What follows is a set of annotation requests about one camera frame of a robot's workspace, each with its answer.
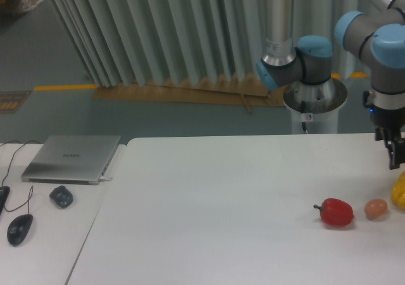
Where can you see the black keyboard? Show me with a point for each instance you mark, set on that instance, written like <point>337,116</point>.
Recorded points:
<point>4,193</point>

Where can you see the grey folding partition screen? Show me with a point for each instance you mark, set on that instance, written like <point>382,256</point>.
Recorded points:
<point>173,42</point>

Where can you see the brown egg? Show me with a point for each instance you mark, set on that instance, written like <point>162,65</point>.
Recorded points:
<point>375,208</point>

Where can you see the black computer mouse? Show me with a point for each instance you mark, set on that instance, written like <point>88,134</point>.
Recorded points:
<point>19,228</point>

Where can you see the black earbuds case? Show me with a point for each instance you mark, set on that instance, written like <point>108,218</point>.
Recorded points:
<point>61,197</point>

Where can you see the silver laptop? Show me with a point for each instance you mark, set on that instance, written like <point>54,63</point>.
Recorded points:
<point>72,159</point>

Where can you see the yellow bell pepper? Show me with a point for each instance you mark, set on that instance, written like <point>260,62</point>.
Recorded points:
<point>398,192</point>

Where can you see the red bell pepper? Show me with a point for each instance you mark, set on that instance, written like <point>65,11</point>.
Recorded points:
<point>335,212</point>

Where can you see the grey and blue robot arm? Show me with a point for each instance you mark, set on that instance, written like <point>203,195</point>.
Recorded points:
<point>303,69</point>

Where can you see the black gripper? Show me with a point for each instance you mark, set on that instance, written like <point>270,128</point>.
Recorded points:
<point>387,115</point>

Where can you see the brown cardboard sheet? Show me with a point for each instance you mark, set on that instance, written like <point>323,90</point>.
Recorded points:
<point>248,93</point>

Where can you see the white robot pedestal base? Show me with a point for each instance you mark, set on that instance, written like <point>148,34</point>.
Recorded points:
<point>314,109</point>

